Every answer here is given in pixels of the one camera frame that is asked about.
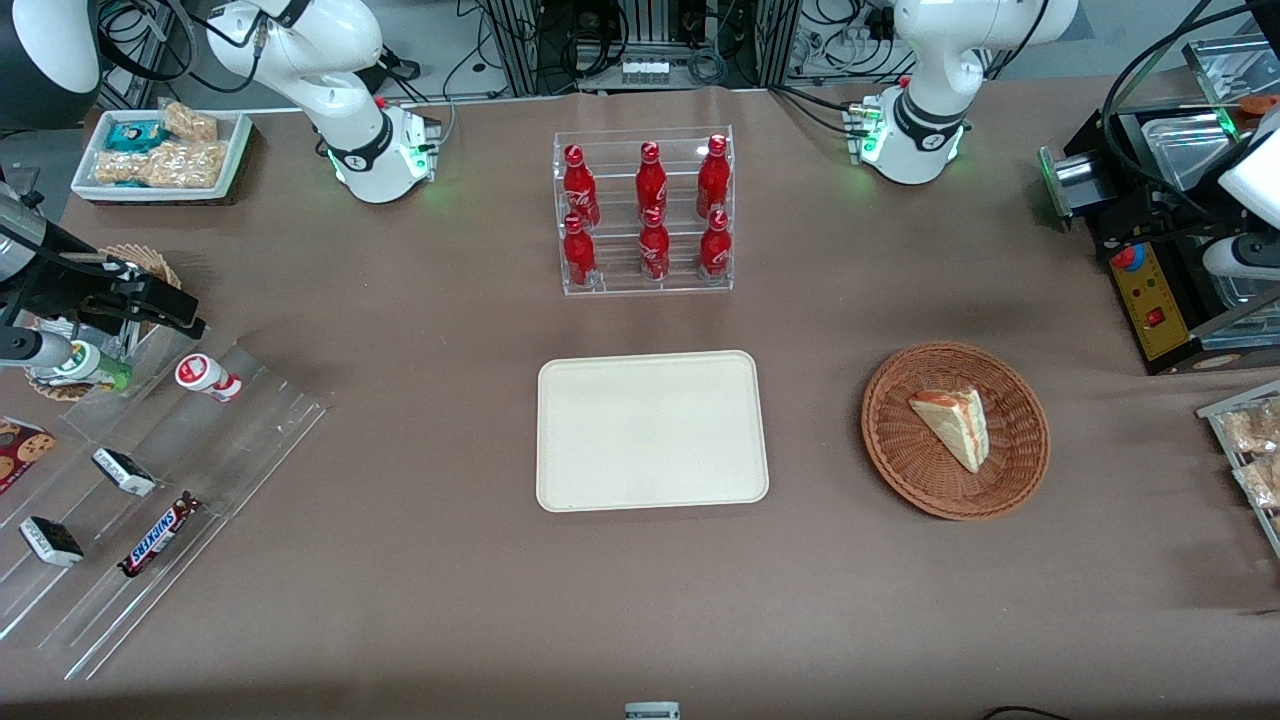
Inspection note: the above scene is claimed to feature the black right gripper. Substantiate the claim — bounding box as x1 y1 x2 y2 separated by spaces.
0 226 207 340

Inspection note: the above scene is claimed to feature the triangular sandwich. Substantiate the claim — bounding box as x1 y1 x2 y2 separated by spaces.
908 386 991 475

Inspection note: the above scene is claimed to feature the small light wicker basket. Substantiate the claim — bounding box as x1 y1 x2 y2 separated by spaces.
22 244 183 403

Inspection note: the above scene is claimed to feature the white rectangular snack tray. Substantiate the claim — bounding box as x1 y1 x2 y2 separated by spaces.
72 108 253 204

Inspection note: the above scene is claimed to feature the cream plastic tray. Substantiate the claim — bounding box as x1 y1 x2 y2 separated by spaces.
536 350 770 513

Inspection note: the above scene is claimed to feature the brown round wicker basket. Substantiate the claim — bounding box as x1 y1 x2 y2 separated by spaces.
861 341 1051 521

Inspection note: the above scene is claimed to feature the grey tray with snack bags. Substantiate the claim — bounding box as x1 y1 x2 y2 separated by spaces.
1197 379 1280 558

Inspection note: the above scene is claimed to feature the steel tray with orange item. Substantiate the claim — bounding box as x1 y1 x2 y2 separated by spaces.
1183 35 1280 133

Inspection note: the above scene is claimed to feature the green bottle with white cap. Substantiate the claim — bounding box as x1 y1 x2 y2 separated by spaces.
30 342 133 393

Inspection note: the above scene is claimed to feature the silver foil packet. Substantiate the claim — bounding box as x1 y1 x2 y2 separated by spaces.
25 314 83 347

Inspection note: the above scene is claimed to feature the red white yogurt bottle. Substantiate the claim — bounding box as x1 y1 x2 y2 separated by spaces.
175 353 243 404

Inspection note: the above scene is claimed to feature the large clear rice cracker pack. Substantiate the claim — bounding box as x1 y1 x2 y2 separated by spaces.
95 140 227 190

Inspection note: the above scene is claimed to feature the teal snack packet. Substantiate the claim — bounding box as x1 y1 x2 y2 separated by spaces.
105 120 167 153

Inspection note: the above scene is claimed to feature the small clear rice cracker pack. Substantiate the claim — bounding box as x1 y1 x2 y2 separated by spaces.
160 100 219 143

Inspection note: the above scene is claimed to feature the clear acrylic stepped display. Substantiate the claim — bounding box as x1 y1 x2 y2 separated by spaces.
0 320 329 683

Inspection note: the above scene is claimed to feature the small black carton box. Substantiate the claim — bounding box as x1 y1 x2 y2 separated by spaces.
92 447 157 498
19 516 85 569

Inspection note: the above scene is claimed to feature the red cookie pack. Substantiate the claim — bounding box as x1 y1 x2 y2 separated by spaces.
0 418 57 496

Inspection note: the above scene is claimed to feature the Snickers chocolate bar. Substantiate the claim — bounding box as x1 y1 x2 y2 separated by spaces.
118 492 204 579

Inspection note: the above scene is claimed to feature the red cola bottle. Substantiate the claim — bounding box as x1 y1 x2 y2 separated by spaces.
562 213 598 289
563 144 601 229
635 141 669 216
638 207 672 282
698 209 733 281
696 134 731 219

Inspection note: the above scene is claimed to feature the clear acrylic bottle rack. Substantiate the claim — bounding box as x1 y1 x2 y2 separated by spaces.
552 126 735 297

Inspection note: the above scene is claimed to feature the black machine with yellow panel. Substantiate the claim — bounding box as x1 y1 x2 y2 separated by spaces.
1038 100 1280 377

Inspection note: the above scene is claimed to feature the clear bag of crackers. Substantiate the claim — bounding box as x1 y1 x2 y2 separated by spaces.
1220 399 1280 457
1234 455 1280 513

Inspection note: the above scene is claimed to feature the aluminium frame rack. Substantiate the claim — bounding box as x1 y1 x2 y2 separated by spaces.
478 0 803 97

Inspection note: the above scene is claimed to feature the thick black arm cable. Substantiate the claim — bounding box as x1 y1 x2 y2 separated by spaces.
1098 0 1263 216

